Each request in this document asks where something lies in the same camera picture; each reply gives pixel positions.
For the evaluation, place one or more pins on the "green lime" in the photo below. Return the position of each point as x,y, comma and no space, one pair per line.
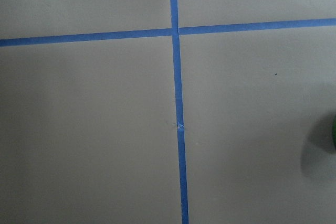
334,132

